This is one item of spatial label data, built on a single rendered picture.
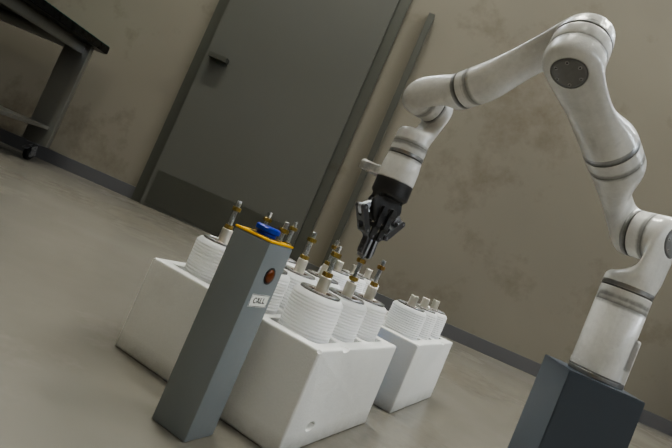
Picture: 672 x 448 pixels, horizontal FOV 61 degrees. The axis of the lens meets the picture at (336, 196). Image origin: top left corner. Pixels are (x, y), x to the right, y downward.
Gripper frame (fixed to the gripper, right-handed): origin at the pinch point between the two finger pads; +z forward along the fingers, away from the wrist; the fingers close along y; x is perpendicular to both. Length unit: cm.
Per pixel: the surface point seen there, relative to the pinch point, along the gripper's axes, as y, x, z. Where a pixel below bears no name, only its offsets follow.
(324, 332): -10.7, -9.5, 15.7
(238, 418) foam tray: -18.5, -6.8, 33.5
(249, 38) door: 80, 254, -88
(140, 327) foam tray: -28.9, 17.2, 29.8
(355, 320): 0.2, -4.6, 13.4
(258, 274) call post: -29.9, -12.0, 9.1
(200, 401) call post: -30.4, -11.9, 29.0
